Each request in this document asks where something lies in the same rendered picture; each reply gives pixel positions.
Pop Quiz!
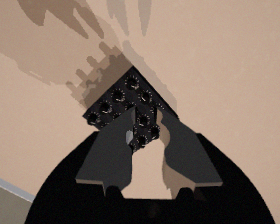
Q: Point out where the black knob box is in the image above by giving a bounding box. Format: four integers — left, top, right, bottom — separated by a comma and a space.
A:
82, 65, 180, 155

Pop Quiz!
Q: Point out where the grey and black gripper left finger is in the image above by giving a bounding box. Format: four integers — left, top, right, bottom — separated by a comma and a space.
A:
24, 106, 138, 224

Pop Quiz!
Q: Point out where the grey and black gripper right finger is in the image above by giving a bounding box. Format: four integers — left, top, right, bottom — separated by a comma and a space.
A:
154, 106, 275, 224

